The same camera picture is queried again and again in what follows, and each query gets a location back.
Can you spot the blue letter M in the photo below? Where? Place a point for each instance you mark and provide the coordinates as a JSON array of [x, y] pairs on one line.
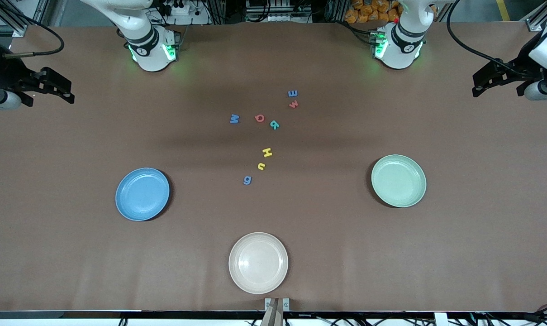
[[234, 118]]

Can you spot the white power strip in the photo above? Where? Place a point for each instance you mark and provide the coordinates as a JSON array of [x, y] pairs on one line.
[[180, 10]]

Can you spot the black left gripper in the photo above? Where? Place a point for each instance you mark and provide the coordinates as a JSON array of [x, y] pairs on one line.
[[523, 66]]

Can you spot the teal letter R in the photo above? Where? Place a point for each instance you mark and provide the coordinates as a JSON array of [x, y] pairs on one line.
[[274, 125]]

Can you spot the blue letter E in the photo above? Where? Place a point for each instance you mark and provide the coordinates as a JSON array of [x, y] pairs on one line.
[[292, 93]]

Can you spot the aluminium frame profile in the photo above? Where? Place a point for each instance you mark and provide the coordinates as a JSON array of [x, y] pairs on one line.
[[15, 28], [533, 25]]

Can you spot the beige plate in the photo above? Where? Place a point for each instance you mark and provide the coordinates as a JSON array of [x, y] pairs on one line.
[[258, 262]]

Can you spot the green plate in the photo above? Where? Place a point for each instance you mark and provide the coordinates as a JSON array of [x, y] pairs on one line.
[[398, 181]]

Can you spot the metal bracket with wooden strip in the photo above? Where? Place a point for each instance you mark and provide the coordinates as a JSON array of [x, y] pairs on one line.
[[269, 304]]

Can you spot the orange packets pile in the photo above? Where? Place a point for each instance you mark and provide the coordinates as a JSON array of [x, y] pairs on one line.
[[368, 11]]

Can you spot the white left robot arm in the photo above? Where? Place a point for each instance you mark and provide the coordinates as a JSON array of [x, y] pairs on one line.
[[400, 50]]

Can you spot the blue plate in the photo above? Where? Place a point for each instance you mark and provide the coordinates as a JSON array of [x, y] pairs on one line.
[[142, 194]]

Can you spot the yellow letter H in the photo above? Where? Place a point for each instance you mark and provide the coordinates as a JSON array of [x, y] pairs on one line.
[[267, 152]]

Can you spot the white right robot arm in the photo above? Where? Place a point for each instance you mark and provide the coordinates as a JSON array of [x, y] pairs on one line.
[[146, 45]]

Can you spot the red letter Q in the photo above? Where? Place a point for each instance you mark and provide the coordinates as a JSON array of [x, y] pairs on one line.
[[256, 118]]

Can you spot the blue letter g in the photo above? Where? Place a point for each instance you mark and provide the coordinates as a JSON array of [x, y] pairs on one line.
[[247, 180]]

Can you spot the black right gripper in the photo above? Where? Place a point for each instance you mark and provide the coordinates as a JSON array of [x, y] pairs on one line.
[[5, 72]]

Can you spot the red letter w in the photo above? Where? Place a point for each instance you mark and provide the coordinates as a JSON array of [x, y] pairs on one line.
[[293, 104]]

